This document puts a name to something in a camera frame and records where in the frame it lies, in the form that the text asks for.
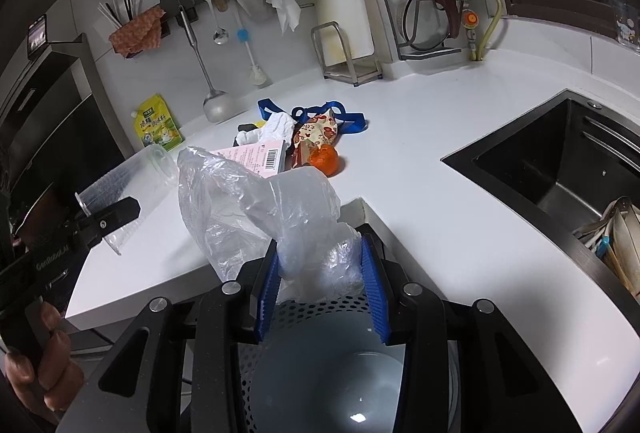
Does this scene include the yellow gas hose valve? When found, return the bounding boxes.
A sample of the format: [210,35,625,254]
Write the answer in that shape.
[461,0,504,62]

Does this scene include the clear plastic bag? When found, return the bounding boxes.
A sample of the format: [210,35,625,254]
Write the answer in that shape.
[177,147,363,303]

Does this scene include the glass pot lid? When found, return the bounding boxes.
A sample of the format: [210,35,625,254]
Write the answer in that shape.
[398,0,461,52]

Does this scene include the red patterned snack wrapper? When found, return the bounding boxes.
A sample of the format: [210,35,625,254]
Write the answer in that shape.
[292,108,337,167]

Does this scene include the blue lanyard strap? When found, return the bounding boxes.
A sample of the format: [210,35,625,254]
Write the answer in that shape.
[256,98,370,135]

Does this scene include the steel spatula ladle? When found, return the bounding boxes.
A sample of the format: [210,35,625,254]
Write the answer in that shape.
[179,5,235,124]

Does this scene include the clear glass mug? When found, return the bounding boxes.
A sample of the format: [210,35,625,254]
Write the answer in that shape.
[613,2,639,52]

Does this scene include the yellow green seasoning pouch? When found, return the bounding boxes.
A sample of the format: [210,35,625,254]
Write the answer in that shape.
[131,94,183,151]

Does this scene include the black kitchen sink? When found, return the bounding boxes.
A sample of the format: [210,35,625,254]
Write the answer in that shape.
[442,90,639,312]

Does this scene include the grey perforated trash bin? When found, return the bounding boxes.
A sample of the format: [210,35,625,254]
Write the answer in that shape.
[237,294,459,433]

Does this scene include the white paper tissue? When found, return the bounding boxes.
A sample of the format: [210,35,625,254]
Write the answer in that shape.
[235,112,296,146]

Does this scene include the orange patterned dish cloth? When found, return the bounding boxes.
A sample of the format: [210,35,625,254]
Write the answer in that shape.
[108,6,165,58]

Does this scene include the pink barcode paper package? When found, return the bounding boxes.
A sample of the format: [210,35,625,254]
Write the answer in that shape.
[215,140,285,178]

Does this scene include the blue white bottle brush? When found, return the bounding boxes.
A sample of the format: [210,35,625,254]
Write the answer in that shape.
[234,10,268,87]

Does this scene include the dishes in sink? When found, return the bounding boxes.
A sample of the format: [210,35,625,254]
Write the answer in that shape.
[573,197,640,301]

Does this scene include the steel cutting board stand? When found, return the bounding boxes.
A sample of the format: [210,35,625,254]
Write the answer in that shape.
[310,21,383,87]

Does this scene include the small steel spoon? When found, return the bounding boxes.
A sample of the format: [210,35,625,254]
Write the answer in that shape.
[204,0,229,45]

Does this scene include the clear plastic measuring cup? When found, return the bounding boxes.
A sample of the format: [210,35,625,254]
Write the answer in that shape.
[76,144,179,255]

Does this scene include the orange fruit peel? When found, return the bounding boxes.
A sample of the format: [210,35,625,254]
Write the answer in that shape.
[307,144,341,177]

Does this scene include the chopsticks bundle in holder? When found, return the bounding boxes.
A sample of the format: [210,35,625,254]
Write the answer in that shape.
[96,0,148,30]

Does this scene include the person's left hand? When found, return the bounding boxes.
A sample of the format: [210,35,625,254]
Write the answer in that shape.
[6,303,85,424]

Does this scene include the black range hood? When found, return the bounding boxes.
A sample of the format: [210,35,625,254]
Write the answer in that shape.
[1,34,134,248]

